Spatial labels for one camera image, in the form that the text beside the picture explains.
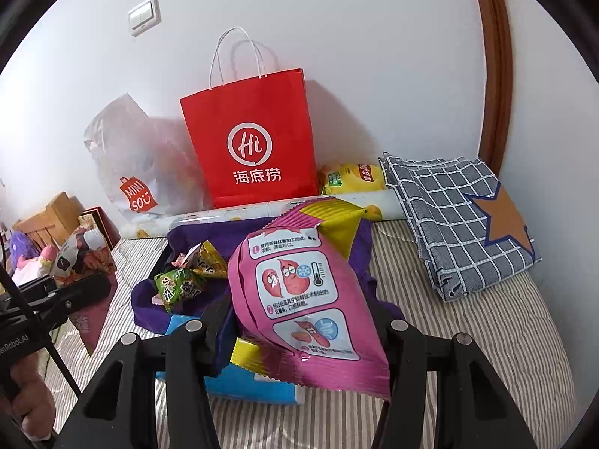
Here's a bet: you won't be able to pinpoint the green snack packet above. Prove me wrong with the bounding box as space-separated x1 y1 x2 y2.
154 268 207 313

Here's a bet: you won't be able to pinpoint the large magenta snack bag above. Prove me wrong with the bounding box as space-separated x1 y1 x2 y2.
227 198 390 399

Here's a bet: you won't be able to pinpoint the pink cat snack packet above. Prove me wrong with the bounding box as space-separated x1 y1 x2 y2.
51 225 118 356

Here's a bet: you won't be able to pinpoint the yellow triangular snack packet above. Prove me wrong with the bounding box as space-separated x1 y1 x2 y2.
183 240 227 279

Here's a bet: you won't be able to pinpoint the person's left hand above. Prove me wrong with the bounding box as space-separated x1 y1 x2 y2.
1 353 56 441

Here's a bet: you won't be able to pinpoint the wooden headboard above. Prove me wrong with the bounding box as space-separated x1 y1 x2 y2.
12 192 83 249

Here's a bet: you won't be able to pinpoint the striped bed quilt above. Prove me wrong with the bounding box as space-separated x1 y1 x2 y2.
36 219 579 449

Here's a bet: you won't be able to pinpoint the blue tissue pack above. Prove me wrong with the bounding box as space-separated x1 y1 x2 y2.
146 311 305 406

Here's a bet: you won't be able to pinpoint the purple towel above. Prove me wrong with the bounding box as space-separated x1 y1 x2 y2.
130 216 406 375

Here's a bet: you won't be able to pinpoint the grey checked star cloth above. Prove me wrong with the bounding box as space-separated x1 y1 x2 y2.
379 152 540 302

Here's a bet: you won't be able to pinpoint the white Miniso plastic bag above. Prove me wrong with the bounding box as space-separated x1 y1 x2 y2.
83 93 211 223

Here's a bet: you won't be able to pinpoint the yellow chips bag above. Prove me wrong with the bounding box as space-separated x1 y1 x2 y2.
319 163 386 195

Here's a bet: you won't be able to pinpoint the red Haidilao paper bag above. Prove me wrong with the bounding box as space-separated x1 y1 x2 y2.
180 45 319 208

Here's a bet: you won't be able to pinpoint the white wall switch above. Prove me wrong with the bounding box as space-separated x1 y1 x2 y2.
127 0 161 37

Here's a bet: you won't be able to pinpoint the brown wooden door frame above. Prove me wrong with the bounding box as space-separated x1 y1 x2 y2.
477 0 513 175

